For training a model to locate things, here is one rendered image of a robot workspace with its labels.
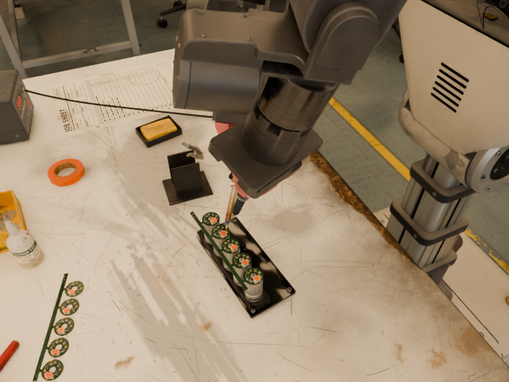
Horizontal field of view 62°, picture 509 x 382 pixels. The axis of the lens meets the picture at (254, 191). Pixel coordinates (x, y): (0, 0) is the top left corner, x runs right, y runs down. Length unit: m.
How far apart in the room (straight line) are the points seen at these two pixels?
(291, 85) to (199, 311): 0.36
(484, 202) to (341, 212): 1.31
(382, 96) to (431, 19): 1.68
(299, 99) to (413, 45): 0.50
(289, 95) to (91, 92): 0.75
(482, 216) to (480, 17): 1.29
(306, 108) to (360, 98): 2.05
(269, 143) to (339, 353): 0.30
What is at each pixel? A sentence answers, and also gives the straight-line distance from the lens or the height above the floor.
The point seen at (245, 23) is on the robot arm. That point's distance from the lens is 0.32.
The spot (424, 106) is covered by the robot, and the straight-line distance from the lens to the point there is 0.81.
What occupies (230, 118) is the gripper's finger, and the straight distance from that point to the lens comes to 0.57.
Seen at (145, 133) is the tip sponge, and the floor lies 0.76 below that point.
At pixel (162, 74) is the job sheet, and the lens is 1.05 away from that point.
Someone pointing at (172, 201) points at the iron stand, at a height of 0.75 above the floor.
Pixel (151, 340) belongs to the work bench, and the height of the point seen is 0.75.
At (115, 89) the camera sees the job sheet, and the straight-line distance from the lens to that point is 1.02.
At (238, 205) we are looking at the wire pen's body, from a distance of 0.51.
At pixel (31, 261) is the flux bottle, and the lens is 0.69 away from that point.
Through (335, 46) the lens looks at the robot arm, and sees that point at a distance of 0.28.
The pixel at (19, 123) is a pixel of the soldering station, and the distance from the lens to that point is 0.90.
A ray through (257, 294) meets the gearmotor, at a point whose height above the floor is 0.79.
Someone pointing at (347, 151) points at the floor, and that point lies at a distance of 2.01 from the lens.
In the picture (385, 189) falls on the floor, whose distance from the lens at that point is 1.87.
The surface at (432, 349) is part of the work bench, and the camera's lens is 0.61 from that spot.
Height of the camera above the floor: 1.26
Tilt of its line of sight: 45 degrees down
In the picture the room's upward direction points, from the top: straight up
